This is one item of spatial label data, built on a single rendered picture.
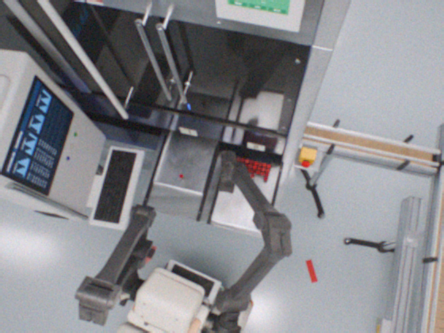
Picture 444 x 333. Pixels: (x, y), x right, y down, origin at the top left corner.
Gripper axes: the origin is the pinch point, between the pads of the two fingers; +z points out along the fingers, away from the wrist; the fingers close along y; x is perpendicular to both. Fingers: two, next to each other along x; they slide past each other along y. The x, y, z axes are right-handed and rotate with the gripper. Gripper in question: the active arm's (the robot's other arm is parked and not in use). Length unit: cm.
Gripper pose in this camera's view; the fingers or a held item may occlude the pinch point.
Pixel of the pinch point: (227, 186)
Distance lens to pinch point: 166.8
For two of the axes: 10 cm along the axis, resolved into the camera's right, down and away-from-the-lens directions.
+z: 0.1, 2.7, 9.6
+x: -9.8, -1.7, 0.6
